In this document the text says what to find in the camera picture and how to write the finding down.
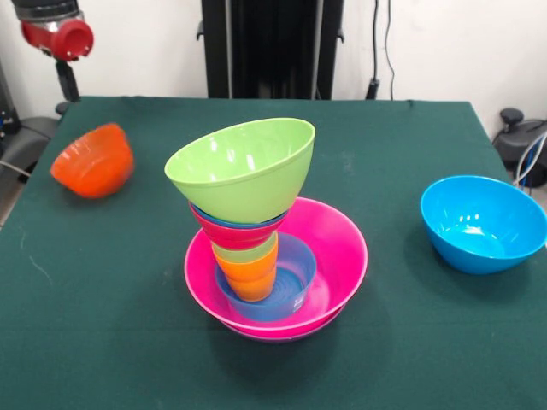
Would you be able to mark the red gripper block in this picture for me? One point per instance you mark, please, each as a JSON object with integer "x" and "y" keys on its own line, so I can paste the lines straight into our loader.
{"x": 60, "y": 38}

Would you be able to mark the orange bowl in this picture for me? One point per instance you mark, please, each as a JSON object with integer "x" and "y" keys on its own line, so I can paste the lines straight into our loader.
{"x": 98, "y": 166}

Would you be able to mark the lime green bowl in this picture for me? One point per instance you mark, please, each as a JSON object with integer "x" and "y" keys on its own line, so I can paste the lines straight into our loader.
{"x": 239, "y": 171}

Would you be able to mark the dark blue bowl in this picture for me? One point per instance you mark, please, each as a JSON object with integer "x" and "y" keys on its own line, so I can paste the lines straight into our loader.
{"x": 222, "y": 223}

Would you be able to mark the small pink bowl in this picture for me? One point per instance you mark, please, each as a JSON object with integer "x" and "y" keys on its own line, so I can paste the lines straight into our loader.
{"x": 239, "y": 237}

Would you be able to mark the green cup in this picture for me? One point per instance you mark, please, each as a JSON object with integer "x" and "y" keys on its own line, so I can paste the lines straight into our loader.
{"x": 239, "y": 254}

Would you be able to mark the orange cup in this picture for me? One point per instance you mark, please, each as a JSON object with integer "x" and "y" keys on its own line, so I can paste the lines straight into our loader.
{"x": 252, "y": 277}

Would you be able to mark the small light blue bowl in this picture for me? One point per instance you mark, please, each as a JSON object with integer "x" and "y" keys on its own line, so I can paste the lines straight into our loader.
{"x": 299, "y": 269}

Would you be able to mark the large pink bowl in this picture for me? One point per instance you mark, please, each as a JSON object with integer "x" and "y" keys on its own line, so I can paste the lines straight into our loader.
{"x": 342, "y": 243}

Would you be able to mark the dark green tablecloth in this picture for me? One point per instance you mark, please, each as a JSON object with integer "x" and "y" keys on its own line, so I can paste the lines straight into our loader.
{"x": 128, "y": 341}

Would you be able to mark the large light blue bowl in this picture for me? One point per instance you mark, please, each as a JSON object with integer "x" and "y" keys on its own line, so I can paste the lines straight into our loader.
{"x": 483, "y": 205}

